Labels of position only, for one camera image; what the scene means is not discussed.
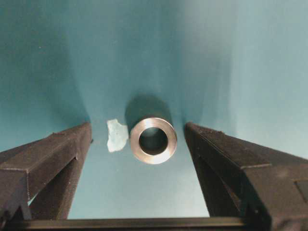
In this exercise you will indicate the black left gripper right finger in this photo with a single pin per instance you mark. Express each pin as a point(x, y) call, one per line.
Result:
point(239, 178)

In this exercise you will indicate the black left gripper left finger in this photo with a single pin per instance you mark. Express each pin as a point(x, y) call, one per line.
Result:
point(38, 180)

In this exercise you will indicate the steel cylindrical washer sleeve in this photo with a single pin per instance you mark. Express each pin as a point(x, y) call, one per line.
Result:
point(152, 136)

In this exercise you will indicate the pale tape scrap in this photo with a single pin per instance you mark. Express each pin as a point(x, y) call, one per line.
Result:
point(117, 135)

